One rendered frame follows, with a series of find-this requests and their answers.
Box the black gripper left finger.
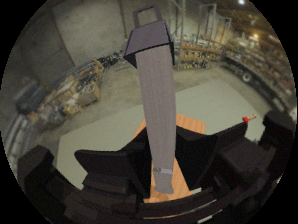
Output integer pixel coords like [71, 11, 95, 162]
[74, 125, 152, 198]

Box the wooden board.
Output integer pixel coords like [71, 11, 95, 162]
[130, 113, 205, 218]

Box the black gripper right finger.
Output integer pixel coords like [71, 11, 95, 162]
[174, 121, 247, 192]

